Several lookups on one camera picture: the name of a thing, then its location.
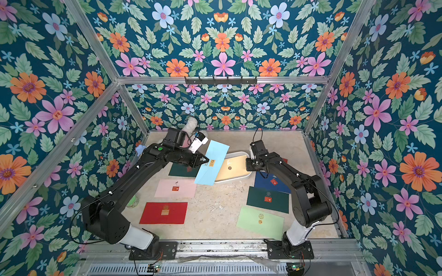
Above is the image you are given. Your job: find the dark green envelope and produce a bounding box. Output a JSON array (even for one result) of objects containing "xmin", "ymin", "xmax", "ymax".
[
  {"xmin": 246, "ymin": 187, "xmax": 290, "ymax": 214},
  {"xmin": 169, "ymin": 163, "xmax": 200, "ymax": 178}
]

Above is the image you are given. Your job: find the navy blue envelope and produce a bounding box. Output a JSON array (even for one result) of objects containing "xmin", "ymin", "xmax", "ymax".
[{"xmin": 254, "ymin": 172, "xmax": 291, "ymax": 194}]

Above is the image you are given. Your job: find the yellow envelope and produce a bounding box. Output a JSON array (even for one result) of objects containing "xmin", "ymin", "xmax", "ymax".
[{"xmin": 215, "ymin": 155, "xmax": 249, "ymax": 182}]

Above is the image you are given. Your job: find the light blue envelope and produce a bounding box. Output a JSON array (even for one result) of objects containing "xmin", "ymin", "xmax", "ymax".
[{"xmin": 195, "ymin": 140, "xmax": 230, "ymax": 186}]

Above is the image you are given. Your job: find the black hook rail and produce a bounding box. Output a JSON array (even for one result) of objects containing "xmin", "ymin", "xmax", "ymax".
[{"xmin": 184, "ymin": 77, "xmax": 258, "ymax": 86}]

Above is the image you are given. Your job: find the light green envelope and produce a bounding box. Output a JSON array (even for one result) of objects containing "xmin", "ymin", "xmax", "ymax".
[{"xmin": 237, "ymin": 207, "xmax": 284, "ymax": 240}]

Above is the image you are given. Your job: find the small green circuit board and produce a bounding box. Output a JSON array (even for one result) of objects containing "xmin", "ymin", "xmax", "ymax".
[{"xmin": 286, "ymin": 263, "xmax": 305, "ymax": 276}]

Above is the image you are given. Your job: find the green tape roll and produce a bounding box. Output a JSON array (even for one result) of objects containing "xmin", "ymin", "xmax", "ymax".
[{"xmin": 126, "ymin": 195, "xmax": 139, "ymax": 208}]

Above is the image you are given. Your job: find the pink envelope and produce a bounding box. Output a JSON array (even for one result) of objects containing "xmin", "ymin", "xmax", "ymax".
[{"xmin": 154, "ymin": 179, "xmax": 197, "ymax": 198}]

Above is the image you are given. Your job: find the dark green envelope right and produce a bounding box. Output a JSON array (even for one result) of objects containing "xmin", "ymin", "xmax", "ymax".
[{"xmin": 246, "ymin": 187, "xmax": 290, "ymax": 214}]

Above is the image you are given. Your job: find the aluminium front rail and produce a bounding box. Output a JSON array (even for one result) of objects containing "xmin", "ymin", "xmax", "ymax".
[{"xmin": 79, "ymin": 239, "xmax": 364, "ymax": 262}]

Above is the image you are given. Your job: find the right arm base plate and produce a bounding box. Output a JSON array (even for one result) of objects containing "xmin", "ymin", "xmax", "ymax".
[{"xmin": 264, "ymin": 239, "xmax": 314, "ymax": 260}]

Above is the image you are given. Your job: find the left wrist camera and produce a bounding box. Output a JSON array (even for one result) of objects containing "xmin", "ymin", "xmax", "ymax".
[{"xmin": 189, "ymin": 132, "xmax": 208, "ymax": 154}]

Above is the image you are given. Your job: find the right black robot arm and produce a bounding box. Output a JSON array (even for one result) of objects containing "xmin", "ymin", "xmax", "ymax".
[{"xmin": 246, "ymin": 140, "xmax": 333, "ymax": 228}]

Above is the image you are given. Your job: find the white teddy bear pink shirt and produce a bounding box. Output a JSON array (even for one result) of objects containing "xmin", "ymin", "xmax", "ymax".
[{"xmin": 182, "ymin": 116, "xmax": 199, "ymax": 147}]

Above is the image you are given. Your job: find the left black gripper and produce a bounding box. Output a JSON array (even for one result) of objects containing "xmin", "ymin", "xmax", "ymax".
[{"xmin": 173, "ymin": 149, "xmax": 211, "ymax": 169}]

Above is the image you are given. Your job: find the white plastic storage box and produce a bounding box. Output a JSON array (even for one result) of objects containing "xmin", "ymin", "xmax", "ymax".
[{"xmin": 215, "ymin": 151, "xmax": 251, "ymax": 184}]

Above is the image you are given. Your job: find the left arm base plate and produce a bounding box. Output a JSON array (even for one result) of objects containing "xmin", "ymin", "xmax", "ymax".
[{"xmin": 129, "ymin": 241, "xmax": 178, "ymax": 261}]

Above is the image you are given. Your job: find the red envelope front left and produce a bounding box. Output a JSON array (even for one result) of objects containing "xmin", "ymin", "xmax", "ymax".
[{"xmin": 139, "ymin": 202, "xmax": 188, "ymax": 224}]

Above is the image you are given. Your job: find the dark green envelope left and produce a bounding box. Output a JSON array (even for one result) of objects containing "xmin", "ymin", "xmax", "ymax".
[{"xmin": 169, "ymin": 163, "xmax": 200, "ymax": 178}]

